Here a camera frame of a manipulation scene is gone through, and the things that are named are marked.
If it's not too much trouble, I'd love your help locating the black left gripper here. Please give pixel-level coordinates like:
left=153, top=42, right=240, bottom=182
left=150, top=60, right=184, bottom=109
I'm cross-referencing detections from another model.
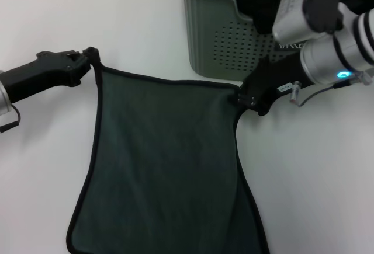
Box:
left=0, top=46, right=102, bottom=103

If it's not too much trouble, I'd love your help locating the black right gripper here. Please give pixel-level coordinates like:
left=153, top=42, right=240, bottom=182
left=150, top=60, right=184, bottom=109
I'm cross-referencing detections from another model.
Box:
left=230, top=53, right=316, bottom=117

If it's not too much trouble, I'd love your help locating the dark green towel black hem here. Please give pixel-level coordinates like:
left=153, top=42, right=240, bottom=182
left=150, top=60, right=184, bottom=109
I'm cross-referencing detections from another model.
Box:
left=65, top=61, right=271, bottom=254

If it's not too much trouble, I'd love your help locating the grey-green perforated storage box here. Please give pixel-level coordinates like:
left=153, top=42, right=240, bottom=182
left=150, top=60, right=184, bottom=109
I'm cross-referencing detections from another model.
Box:
left=175, top=0, right=374, bottom=81

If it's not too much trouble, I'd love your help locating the right gripper cable silver connector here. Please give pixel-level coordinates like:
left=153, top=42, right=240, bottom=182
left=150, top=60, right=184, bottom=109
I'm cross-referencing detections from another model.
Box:
left=288, top=72, right=374, bottom=108

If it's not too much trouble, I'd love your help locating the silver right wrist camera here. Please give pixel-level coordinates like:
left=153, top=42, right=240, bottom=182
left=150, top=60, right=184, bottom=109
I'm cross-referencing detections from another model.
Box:
left=271, top=0, right=345, bottom=43

